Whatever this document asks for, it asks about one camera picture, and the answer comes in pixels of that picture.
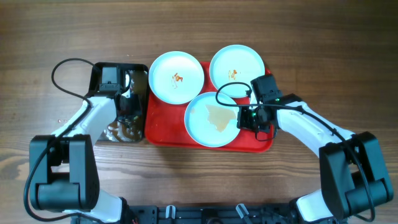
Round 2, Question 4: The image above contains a light blue plate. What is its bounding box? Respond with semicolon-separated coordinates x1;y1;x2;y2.
149;51;205;105
209;45;266;90
184;92;240;147

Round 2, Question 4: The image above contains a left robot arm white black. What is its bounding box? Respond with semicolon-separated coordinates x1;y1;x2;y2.
23;96;137;223

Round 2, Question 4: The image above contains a black water basin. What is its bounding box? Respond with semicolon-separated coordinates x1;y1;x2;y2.
86;62;149;142

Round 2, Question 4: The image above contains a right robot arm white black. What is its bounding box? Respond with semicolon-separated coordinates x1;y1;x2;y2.
238;94;394;223

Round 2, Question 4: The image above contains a light blue plate front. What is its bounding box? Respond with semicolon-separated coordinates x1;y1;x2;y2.
184;92;240;147

